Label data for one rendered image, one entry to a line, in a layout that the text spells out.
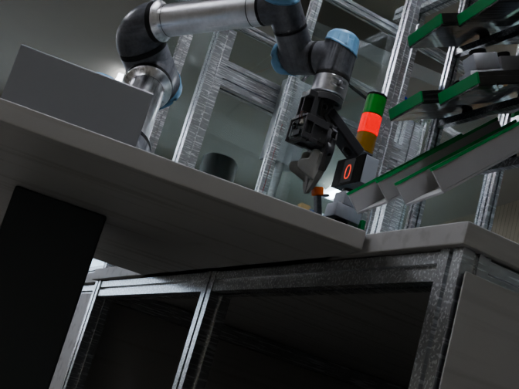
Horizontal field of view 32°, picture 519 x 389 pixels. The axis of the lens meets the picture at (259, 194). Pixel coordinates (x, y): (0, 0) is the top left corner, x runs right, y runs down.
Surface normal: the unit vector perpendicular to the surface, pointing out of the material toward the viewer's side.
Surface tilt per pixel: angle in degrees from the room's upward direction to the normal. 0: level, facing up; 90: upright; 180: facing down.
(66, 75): 90
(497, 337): 90
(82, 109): 90
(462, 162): 90
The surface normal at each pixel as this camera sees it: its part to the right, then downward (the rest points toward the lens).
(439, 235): -0.85, -0.36
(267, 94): 0.46, -0.11
